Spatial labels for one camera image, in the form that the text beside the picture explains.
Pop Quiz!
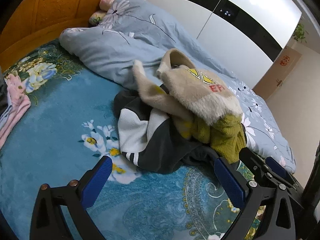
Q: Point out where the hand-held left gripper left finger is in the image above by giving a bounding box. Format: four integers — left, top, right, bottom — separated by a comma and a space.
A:
30, 156, 113, 240

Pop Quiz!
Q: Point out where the dark grey white garment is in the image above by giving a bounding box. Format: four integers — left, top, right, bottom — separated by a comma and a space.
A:
114, 84, 225, 174

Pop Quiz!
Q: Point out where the pink pillow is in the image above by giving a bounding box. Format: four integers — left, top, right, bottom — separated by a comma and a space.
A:
99, 0, 118, 13

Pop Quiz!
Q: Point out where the beige fuzzy sweater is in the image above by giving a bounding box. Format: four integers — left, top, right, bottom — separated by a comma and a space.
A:
132, 48, 243, 140

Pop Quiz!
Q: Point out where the white black-striped wardrobe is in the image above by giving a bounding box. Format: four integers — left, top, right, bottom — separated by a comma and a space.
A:
127, 0, 309, 90

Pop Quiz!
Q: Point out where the wooden headboard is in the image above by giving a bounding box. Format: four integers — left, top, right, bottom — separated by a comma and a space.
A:
0, 0, 132, 65

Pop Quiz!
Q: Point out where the tan door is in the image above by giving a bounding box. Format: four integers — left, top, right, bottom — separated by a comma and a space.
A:
251, 46, 304, 103

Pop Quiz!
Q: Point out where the stack of folded clothes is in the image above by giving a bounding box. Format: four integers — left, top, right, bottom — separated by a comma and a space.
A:
0, 74, 32, 148

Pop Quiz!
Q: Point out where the grey floral duvet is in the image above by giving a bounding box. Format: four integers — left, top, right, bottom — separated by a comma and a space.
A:
59, 0, 297, 174

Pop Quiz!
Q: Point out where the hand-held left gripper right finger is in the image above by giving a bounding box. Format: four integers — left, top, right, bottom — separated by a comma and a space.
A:
214, 152, 297, 240

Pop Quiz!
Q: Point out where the green potted plant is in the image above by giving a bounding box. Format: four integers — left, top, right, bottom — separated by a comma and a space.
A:
292, 22, 308, 43

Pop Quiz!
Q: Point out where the dark grey folded garment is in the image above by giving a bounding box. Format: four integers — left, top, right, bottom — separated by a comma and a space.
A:
0, 72, 8, 115

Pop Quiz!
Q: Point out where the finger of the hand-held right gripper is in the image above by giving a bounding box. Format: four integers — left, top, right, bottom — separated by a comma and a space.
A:
265, 156, 302, 189
239, 147, 277, 184

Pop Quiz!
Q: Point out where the floral pillow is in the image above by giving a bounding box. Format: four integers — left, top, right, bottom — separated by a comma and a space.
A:
89, 10, 107, 27

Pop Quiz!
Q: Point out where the olive green knit garment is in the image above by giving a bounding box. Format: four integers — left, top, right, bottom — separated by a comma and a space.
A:
175, 114, 248, 164

